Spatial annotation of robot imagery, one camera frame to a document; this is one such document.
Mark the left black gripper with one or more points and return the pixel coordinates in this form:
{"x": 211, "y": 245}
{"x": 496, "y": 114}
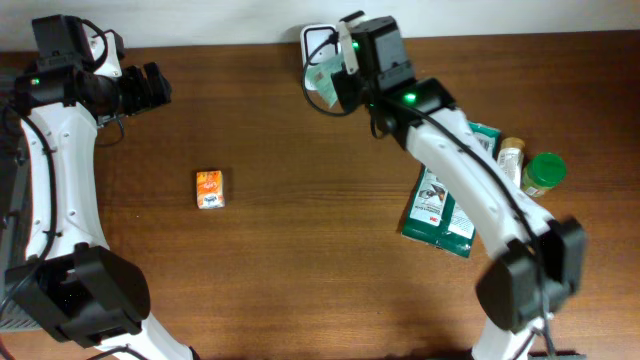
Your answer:
{"x": 141, "y": 98}

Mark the white tube with gold cap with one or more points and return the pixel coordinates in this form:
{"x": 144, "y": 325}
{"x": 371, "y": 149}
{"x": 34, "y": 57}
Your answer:
{"x": 510, "y": 158}

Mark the green 3M package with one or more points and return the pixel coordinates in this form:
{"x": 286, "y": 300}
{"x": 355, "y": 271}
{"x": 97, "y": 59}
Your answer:
{"x": 435, "y": 218}

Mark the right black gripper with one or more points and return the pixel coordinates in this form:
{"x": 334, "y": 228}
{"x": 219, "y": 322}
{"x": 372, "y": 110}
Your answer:
{"x": 353, "y": 90}

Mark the green lidded jar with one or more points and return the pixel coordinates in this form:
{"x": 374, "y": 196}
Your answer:
{"x": 543, "y": 173}

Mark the grey plastic mesh basket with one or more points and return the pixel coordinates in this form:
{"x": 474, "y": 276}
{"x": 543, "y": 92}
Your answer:
{"x": 7, "y": 200}

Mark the small orange box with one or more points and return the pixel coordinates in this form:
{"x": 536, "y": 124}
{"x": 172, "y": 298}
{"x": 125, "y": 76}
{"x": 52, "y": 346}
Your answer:
{"x": 209, "y": 189}

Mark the mint green packet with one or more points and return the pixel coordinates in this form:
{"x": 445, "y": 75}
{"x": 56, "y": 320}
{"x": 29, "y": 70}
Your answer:
{"x": 318, "y": 78}

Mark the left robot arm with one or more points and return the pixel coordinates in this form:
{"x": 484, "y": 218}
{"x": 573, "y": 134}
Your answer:
{"x": 58, "y": 273}

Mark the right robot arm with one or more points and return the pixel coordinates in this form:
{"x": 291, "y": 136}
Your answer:
{"x": 537, "y": 260}

